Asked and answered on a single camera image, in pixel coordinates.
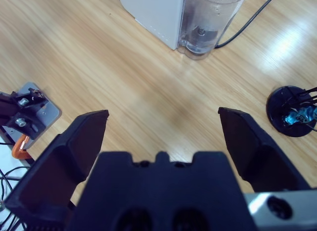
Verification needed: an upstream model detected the grey metal mounting plate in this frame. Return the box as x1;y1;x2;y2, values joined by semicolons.
0;82;62;150

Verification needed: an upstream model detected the black aluminium extrusion post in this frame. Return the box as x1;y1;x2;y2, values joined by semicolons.
0;93;18;127

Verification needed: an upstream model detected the orange clamp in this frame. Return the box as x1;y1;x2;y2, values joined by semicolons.
11;134;31;160

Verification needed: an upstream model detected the black power cable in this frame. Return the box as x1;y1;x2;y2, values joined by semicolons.
214;0;279;49

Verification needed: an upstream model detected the thin black cable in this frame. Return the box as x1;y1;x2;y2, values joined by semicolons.
0;175;28;231
0;166;32;182

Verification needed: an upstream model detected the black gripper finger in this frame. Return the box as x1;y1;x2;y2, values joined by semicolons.
217;107;311;193
3;110;110;224

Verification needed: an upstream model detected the black rod capsule holder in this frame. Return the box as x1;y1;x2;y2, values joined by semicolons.
265;85;317;138

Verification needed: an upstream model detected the black corner bracket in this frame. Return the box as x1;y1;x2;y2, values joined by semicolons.
9;87;48;111
5;112;47;140

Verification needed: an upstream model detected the white coffee machine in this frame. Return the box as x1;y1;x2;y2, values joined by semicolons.
118;0;187;51

